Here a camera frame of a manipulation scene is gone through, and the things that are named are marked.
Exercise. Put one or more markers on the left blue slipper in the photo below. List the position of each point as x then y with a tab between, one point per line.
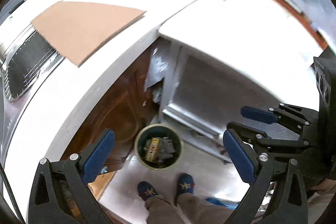
146	190

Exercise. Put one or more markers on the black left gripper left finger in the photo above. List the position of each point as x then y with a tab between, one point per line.
48	203

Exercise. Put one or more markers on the steel sink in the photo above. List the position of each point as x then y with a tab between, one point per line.
29	56

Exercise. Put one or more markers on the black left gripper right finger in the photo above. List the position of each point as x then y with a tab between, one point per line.
289	201

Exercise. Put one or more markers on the round trash bin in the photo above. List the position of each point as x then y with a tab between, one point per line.
158	147

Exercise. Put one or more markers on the right beige trouser leg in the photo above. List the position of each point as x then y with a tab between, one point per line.
197	210

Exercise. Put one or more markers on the person right hand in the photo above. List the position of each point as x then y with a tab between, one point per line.
325	185

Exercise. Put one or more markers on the silver ribbed cabinet door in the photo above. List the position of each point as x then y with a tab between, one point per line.
203	92

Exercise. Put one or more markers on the brown wooden cabinet door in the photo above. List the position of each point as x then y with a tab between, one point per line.
126	108

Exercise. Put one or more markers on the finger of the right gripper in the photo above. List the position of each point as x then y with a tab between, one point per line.
258	113
250	136

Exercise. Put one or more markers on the right blue slipper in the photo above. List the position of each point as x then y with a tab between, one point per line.
185	184

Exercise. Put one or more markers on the brown cardboard sheet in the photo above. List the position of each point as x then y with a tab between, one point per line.
78	29

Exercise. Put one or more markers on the blue slipper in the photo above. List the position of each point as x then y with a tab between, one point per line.
146	190
185	184

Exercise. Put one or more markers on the left beige trouser leg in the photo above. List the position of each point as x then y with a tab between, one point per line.
161	212

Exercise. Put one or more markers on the beige trouser leg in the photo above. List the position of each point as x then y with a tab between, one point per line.
197	210
161	212

